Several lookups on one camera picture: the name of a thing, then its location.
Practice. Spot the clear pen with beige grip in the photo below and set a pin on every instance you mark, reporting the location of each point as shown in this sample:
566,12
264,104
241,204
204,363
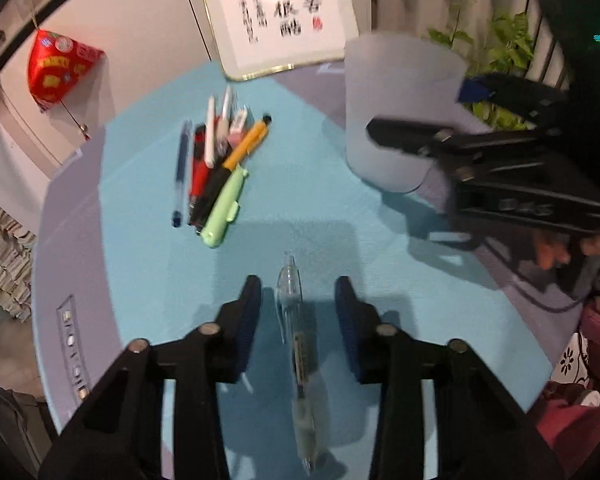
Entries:
223,120

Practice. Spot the stack of papers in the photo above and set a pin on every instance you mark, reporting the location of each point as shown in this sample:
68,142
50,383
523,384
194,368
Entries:
5,260

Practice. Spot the translucent white cup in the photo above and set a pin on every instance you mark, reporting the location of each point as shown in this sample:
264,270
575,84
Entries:
395,110

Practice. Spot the white cabinet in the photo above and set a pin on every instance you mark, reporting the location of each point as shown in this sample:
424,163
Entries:
145,25

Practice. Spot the green plant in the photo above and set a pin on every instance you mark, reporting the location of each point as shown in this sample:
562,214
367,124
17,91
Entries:
510,40

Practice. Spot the dark blue pen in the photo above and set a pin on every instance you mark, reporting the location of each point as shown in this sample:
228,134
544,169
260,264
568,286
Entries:
182,170

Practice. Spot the clear gel pen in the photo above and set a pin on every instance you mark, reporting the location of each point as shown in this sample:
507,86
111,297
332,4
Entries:
300,360

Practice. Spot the dark chair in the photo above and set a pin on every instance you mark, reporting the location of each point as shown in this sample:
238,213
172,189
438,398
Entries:
10,430

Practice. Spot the pink eraser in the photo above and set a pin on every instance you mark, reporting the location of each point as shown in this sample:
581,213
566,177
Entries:
238,125

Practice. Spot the orange and black pen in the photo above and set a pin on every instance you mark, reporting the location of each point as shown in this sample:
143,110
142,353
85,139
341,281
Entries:
247,142

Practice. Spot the light green pen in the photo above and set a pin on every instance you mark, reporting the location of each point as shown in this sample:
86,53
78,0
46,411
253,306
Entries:
225,205

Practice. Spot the calligraphy board with gold frame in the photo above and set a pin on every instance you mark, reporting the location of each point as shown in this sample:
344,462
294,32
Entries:
280,10

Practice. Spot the maroon floral clothing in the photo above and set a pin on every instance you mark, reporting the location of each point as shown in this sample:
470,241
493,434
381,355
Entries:
575,410

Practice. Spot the white pen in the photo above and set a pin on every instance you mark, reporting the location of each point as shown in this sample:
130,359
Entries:
210,130

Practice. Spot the red hanging pouch ornament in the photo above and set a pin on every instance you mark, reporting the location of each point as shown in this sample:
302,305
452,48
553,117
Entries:
60,67

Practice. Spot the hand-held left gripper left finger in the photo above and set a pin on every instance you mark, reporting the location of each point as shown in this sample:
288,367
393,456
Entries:
247,332

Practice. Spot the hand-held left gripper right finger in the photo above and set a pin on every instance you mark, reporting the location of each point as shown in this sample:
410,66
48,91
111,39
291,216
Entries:
349,332

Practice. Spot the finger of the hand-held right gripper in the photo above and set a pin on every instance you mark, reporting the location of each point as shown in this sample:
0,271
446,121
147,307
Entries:
525,97
410,137

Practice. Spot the red utility knife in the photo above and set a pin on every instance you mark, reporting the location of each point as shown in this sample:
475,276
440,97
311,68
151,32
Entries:
200,172

